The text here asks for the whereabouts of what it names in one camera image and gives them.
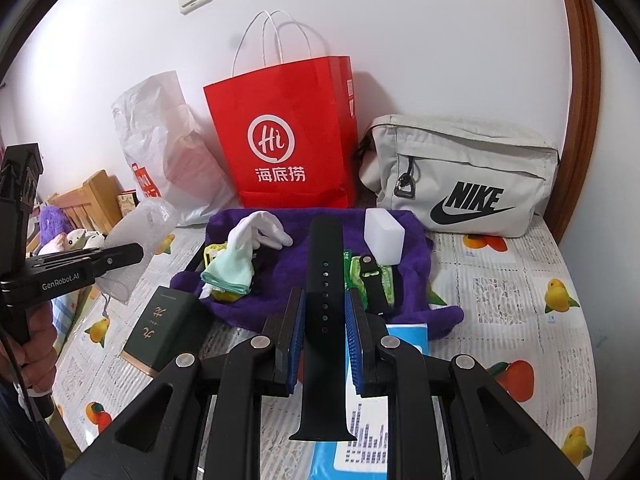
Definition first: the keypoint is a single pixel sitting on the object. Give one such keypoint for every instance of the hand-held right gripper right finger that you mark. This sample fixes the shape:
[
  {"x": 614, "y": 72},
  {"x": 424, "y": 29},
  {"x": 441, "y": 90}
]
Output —
[{"x": 356, "y": 345}]

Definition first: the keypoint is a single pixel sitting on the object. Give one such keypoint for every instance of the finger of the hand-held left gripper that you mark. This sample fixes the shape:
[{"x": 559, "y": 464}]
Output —
[{"x": 120, "y": 255}]

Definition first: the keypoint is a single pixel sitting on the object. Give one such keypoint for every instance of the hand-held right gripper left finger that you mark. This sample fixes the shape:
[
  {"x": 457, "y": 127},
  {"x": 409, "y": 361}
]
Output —
[{"x": 295, "y": 340}]

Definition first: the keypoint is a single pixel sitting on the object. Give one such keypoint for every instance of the white sponge block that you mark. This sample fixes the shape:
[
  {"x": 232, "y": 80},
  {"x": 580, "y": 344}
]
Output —
[{"x": 382, "y": 235}]

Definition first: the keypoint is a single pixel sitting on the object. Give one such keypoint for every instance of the person's left hand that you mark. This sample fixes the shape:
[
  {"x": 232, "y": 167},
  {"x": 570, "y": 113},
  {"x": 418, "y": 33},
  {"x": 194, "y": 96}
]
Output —
[{"x": 42, "y": 350}]

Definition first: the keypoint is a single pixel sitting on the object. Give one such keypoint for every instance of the white plush toy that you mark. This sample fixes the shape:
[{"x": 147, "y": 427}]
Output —
[{"x": 75, "y": 240}]

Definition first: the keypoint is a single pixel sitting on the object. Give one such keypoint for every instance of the blue box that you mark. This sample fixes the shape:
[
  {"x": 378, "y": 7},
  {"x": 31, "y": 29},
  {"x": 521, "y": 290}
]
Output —
[{"x": 407, "y": 337}]

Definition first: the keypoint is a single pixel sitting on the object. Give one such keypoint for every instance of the purple plush toy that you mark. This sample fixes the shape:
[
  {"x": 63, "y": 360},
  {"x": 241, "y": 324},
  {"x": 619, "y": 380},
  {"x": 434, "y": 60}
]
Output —
[{"x": 52, "y": 222}]

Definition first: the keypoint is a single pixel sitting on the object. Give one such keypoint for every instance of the green packet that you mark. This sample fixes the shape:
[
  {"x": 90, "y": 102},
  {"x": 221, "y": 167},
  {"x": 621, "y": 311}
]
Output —
[{"x": 389, "y": 287}]

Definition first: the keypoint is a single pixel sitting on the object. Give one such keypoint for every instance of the wooden headboard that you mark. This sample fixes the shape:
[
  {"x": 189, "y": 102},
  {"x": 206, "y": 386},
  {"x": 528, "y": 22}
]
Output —
[{"x": 95, "y": 190}]

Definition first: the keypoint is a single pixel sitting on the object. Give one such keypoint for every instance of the dark green book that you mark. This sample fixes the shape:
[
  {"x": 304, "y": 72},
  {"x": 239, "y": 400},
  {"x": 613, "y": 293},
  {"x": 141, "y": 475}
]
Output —
[{"x": 165, "y": 325}]

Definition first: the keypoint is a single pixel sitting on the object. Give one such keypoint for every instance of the mint and white sock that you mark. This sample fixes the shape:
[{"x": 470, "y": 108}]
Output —
[{"x": 227, "y": 270}]

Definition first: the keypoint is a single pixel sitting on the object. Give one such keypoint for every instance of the purple towel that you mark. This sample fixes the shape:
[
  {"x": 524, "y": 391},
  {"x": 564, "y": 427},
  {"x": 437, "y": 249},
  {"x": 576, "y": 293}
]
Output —
[{"x": 295, "y": 230}]

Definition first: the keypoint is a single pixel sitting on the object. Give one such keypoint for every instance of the white glove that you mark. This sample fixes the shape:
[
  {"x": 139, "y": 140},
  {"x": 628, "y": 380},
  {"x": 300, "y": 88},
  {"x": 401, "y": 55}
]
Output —
[{"x": 250, "y": 230}]

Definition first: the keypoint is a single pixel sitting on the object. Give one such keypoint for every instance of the white plastic shopping bag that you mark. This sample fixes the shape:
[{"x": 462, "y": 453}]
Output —
[{"x": 165, "y": 125}]

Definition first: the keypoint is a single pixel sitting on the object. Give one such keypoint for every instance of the grey waist bag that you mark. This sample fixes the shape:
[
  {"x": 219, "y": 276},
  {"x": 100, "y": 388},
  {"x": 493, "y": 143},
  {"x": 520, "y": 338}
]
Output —
[{"x": 450, "y": 150}]

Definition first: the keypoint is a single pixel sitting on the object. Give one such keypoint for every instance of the red paper bag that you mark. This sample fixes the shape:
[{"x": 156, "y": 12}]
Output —
[{"x": 300, "y": 100}]

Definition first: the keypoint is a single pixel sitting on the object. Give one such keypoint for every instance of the brown wooden door frame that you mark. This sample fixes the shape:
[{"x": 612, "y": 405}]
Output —
[{"x": 582, "y": 85}]

